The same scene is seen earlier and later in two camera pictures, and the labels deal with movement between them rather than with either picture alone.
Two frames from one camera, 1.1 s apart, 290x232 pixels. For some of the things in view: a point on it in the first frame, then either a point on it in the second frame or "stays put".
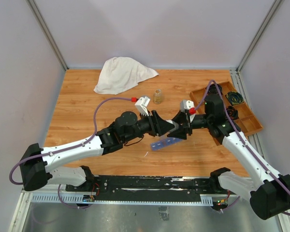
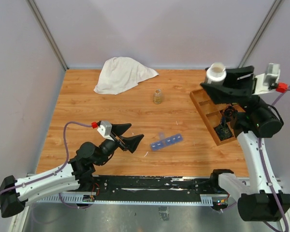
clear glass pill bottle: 157,96 stays put
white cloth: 119,74 stays put
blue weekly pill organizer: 156,145 stays put
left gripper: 158,126 to 131,143
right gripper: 185,120 to 224,94
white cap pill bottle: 175,124 to 216,73
